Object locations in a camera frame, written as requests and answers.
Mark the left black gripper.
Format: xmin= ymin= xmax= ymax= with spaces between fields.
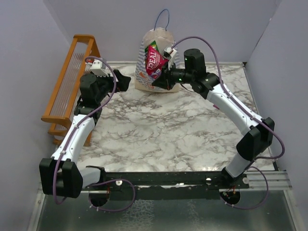
xmin=93 ymin=69 xmax=130 ymax=103

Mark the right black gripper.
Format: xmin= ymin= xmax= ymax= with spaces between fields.
xmin=151 ymin=61 xmax=193 ymax=91

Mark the red crisps bag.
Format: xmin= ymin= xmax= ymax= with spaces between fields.
xmin=145 ymin=45 xmax=168 ymax=79

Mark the blue checkered paper bag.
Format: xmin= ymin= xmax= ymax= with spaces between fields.
xmin=135 ymin=18 xmax=180 ymax=93

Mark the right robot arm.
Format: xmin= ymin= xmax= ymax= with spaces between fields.
xmin=152 ymin=47 xmax=275 ymax=188

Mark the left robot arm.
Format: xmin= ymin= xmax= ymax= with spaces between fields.
xmin=39 ymin=69 xmax=131 ymax=198

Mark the wooden dish rack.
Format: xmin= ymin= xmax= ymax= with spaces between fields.
xmin=41 ymin=35 xmax=100 ymax=145

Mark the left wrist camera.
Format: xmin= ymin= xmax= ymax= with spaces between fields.
xmin=87 ymin=59 xmax=108 ymax=77

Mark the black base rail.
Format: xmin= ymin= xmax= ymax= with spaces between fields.
xmin=85 ymin=168 xmax=249 ymax=201

